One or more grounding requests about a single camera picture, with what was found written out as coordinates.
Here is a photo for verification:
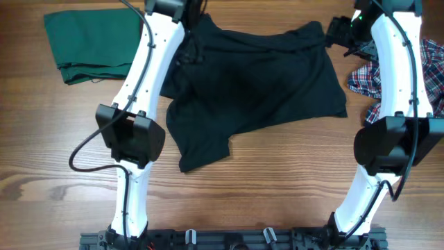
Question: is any folded green cloth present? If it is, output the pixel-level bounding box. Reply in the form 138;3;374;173
44;8;142;85

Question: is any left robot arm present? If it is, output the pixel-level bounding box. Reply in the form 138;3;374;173
96;1;202;249

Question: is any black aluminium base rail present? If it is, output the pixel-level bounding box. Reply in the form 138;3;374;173
78;227;389;250

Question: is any red plaid shirt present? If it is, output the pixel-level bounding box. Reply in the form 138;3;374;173
347;39;443;126

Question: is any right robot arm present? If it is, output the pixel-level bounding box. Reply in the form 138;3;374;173
322;0;443;249

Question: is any black t-shirt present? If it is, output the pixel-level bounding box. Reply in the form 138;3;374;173
161;15;347;172

